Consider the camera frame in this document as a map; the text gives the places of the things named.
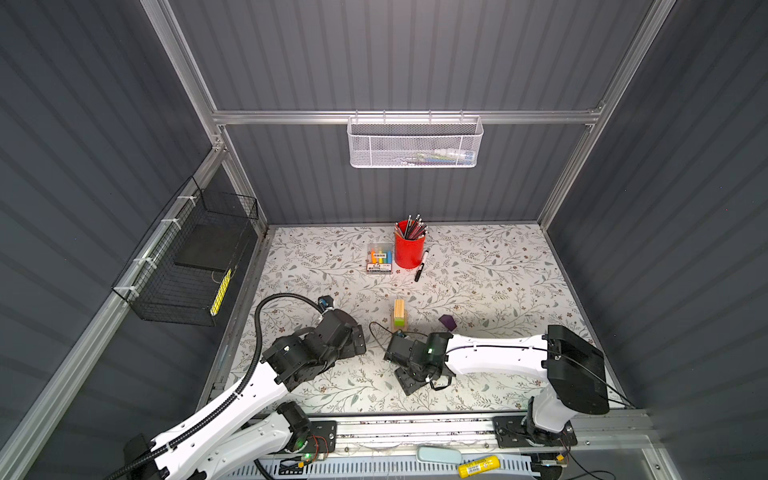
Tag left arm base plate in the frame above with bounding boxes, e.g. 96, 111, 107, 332
283, 420, 338, 456

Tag yellow ruler in basket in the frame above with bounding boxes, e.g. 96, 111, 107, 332
209, 269, 233, 317

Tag black wire wall basket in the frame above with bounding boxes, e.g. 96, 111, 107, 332
113, 182, 259, 327

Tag white vented cable duct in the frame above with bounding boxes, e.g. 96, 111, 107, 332
227, 454, 541, 480

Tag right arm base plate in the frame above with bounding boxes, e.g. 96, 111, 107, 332
492, 415, 578, 448

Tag black corrugated cable hose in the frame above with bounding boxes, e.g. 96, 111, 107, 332
101, 292, 328, 480

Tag white wire mesh basket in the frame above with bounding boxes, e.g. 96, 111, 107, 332
346, 116, 484, 169

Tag black marker pen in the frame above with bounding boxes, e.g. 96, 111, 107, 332
414, 249, 430, 282

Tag purple block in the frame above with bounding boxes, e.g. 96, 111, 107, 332
438, 314, 457, 332

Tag clear box coloured chalks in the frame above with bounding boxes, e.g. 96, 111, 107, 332
365, 243, 394, 275

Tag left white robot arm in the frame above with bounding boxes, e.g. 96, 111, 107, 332
112, 309, 366, 479

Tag red pencil cup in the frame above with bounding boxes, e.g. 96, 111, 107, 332
394, 220, 425, 270

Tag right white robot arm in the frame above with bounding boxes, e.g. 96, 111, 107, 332
384, 325, 610, 445

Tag yellow glue stick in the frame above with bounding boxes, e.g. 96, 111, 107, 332
458, 455, 501, 479

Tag light blue eraser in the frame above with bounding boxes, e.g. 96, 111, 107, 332
416, 446, 463, 465

